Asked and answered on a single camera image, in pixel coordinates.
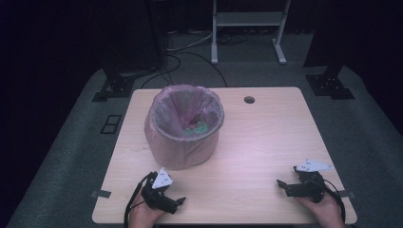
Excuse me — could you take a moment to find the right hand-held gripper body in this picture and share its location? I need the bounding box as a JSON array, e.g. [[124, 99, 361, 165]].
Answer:
[[284, 158, 335, 204]]

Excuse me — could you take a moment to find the grey floor cable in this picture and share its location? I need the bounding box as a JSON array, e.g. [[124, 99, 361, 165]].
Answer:
[[165, 31, 214, 53]]

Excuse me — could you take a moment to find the bin with pink liner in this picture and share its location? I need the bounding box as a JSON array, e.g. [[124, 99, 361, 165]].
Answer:
[[144, 84, 225, 171]]

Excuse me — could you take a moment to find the hand-held gripper black cable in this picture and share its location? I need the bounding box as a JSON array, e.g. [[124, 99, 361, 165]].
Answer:
[[123, 171, 158, 228], [322, 179, 348, 223]]

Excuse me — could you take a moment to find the left hand-held gripper black cable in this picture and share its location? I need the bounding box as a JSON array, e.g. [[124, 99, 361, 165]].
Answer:
[[123, 171, 158, 228]]

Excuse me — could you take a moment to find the bundle of dark cables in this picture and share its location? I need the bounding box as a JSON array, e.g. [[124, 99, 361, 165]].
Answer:
[[218, 32, 250, 46]]

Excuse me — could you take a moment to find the red waste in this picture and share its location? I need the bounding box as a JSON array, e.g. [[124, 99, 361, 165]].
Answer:
[[186, 114, 203, 126]]

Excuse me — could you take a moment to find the right hand-held gripper black cable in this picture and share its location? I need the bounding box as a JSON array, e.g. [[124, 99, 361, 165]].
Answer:
[[322, 179, 348, 223]]

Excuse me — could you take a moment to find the black floor cable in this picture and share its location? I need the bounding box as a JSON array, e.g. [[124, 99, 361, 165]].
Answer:
[[177, 50, 228, 88], [140, 54, 182, 89]]

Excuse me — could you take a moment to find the black floor socket plate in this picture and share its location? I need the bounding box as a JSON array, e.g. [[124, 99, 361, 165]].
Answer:
[[100, 114, 123, 135]]

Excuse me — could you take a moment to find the black metal stand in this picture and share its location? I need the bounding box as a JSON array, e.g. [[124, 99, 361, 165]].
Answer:
[[91, 58, 136, 103], [304, 63, 355, 101]]

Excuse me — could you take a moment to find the person's right hand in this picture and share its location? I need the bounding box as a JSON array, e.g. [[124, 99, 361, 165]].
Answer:
[[296, 189, 346, 228]]

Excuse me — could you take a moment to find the grey table bracket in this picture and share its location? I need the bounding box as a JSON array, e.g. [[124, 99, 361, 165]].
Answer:
[[90, 189, 112, 200], [336, 189, 357, 200]]

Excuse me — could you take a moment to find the green waste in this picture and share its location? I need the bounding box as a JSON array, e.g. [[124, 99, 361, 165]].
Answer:
[[183, 123, 209, 137]]

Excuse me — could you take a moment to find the person's left hand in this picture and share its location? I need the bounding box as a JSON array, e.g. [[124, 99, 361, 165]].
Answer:
[[128, 189, 167, 228]]

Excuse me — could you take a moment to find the white metal stand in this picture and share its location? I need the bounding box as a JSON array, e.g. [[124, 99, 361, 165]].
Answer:
[[210, 0, 292, 66]]

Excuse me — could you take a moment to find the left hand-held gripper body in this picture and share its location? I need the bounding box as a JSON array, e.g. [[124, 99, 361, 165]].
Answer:
[[141, 167, 179, 216]]

